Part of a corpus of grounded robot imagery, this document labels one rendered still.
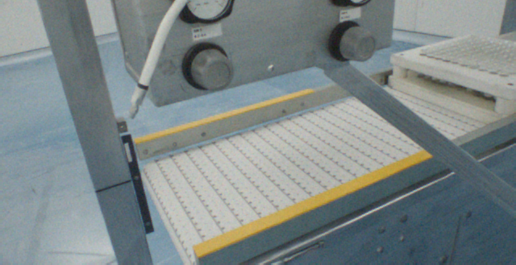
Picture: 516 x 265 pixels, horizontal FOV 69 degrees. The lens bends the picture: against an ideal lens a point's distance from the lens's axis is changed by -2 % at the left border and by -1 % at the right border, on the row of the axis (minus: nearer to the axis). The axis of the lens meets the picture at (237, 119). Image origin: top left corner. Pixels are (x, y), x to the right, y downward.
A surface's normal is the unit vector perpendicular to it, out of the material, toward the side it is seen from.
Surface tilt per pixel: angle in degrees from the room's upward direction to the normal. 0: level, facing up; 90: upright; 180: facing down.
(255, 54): 90
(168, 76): 90
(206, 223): 0
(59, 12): 90
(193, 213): 0
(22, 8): 90
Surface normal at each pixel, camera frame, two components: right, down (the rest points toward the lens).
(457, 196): 0.44, 0.36
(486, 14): -0.82, 0.31
